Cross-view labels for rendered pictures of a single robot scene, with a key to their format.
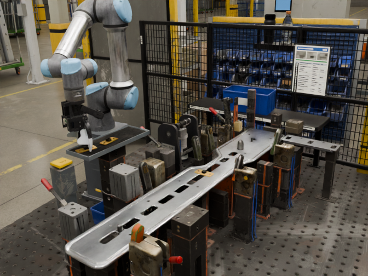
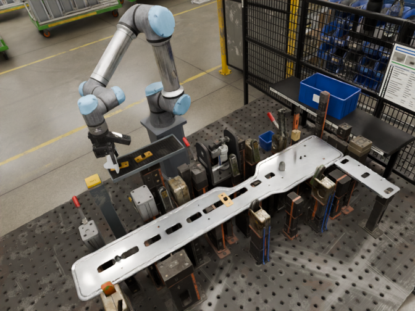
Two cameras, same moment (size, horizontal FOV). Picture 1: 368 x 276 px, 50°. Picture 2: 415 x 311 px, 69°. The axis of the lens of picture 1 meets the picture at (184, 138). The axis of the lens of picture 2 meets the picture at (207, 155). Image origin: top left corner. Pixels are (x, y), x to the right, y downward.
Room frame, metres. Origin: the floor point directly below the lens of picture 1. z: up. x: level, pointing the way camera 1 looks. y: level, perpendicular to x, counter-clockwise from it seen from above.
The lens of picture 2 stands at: (0.74, -0.46, 2.09)
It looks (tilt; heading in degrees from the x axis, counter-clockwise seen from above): 42 degrees down; 28
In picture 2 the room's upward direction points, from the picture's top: 8 degrees counter-clockwise
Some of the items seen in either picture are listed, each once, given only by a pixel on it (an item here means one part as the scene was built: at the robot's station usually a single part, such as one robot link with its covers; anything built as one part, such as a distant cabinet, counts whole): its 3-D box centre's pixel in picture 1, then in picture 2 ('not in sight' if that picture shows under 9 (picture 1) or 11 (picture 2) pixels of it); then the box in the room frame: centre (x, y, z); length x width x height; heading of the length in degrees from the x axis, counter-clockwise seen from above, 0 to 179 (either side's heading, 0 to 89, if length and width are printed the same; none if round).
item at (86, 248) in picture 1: (202, 176); (223, 203); (1.55, -0.08, 1.00); 1.38 x 0.22 x 0.02; 144
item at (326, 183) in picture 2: (282, 176); (319, 205); (1.78, -0.49, 0.87); 0.12 x 0.09 x 0.35; 54
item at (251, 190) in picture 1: (244, 203); (259, 235); (1.51, -0.26, 0.87); 0.12 x 0.09 x 0.35; 54
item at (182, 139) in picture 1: (180, 165); (220, 173); (1.77, 0.02, 0.94); 0.18 x 0.13 x 0.49; 144
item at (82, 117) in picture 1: (75, 114); (102, 142); (1.47, 0.43, 1.32); 0.09 x 0.08 x 0.12; 128
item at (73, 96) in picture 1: (74, 94); (97, 126); (1.47, 0.42, 1.40); 0.08 x 0.08 x 0.05
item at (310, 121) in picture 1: (254, 112); (330, 109); (2.41, -0.46, 1.02); 0.90 x 0.22 x 0.03; 54
